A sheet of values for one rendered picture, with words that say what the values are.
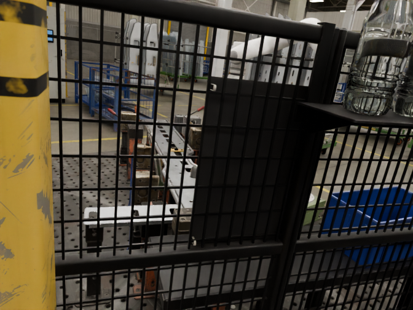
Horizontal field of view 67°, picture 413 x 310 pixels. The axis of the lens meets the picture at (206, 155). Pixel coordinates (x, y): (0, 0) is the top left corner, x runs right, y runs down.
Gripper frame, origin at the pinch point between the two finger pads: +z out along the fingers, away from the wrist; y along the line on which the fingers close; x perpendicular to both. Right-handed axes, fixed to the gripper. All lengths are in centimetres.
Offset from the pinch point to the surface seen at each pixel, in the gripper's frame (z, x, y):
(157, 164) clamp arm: 16, 36, 64
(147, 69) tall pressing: 50, -791, -336
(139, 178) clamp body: 20, 35, 70
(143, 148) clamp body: 21, 3, 54
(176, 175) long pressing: 24, 30, 52
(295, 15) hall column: -139, -446, -569
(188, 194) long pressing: 24, 46, 56
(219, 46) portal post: -35, -277, -203
